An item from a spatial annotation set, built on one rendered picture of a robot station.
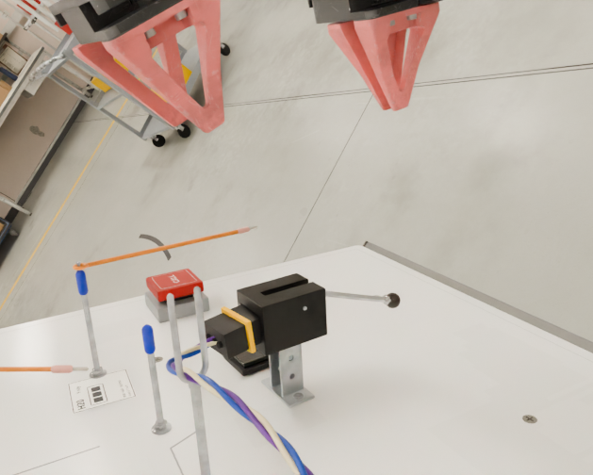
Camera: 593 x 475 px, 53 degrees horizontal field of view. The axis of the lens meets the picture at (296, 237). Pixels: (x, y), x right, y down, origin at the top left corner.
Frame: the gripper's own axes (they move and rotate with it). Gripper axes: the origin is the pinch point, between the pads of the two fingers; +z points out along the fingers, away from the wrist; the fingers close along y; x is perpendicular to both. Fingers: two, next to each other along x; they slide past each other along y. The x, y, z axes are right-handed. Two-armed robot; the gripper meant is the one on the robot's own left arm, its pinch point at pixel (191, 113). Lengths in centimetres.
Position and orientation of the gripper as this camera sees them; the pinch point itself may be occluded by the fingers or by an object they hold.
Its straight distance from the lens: 39.4
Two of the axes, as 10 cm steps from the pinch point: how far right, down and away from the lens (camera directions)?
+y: 5.3, 2.3, -8.2
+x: 7.4, -5.9, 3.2
